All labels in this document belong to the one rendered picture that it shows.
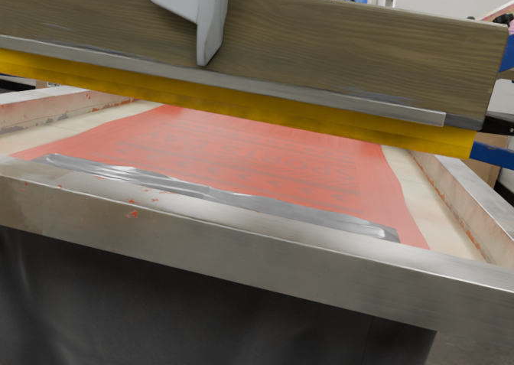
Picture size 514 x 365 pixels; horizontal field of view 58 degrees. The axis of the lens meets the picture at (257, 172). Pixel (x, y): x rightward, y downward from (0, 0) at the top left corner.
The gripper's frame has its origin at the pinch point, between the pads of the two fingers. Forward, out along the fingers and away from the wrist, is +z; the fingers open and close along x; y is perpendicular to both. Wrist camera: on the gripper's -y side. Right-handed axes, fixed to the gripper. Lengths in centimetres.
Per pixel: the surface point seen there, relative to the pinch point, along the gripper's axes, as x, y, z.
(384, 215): -9.3, -17.3, 13.6
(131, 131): -21.8, 16.0, 13.7
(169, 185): -2.9, 3.7, 13.2
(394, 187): -21.4, -19.7, 13.6
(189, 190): -1.7, 1.4, 12.9
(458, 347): -145, -85, 109
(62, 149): -7.8, 17.7, 13.7
